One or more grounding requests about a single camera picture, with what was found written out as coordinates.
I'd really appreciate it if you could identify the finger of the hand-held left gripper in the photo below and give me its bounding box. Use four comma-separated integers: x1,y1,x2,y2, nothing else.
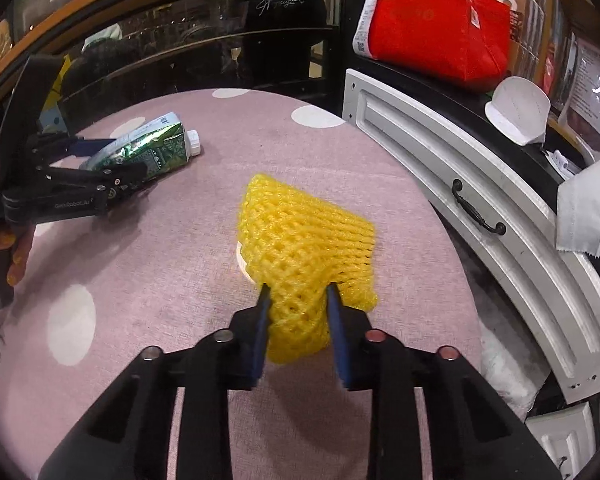
30,132,116,161
40,160,148,201

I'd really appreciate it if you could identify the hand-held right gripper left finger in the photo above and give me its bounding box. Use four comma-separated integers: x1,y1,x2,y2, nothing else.
37,282,273,480

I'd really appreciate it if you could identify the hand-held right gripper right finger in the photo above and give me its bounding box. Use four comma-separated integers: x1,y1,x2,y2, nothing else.
325,282,563,480

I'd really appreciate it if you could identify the green milk carton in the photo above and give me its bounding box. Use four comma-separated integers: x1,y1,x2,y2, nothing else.
79,112,202,181

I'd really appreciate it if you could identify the yellow foam net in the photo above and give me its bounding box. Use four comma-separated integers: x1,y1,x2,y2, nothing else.
236,173,380,365

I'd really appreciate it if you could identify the person's left hand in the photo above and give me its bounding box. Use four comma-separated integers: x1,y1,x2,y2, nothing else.
0,220,36,288

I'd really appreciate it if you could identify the wooden framed glass cabinet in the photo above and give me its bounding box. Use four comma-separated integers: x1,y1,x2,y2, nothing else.
0,0,381,126

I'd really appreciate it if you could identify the white curved drawer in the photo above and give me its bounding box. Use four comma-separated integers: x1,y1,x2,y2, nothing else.
341,67,600,405

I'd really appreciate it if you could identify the black printed cloth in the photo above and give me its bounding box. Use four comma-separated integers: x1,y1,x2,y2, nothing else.
242,0,331,81

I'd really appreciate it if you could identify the white desk panel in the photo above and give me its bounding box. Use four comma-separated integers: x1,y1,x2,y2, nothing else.
525,402,598,480

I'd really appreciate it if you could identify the tall white paper cup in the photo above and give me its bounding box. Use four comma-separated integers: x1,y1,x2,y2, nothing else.
556,152,600,261

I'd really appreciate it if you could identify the small white packet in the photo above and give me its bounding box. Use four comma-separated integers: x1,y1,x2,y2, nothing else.
544,149,583,177

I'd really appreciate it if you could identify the flattened white paper cup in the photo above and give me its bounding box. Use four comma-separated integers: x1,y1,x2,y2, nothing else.
484,76,552,147

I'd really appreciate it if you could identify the red bag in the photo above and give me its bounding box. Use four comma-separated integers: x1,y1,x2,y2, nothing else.
352,0,512,92

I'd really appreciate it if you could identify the printed paper sheet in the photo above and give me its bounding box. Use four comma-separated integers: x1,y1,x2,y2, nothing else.
562,35,600,153

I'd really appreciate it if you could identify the black drawer handle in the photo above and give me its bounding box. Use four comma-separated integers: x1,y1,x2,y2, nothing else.
451,179,507,236

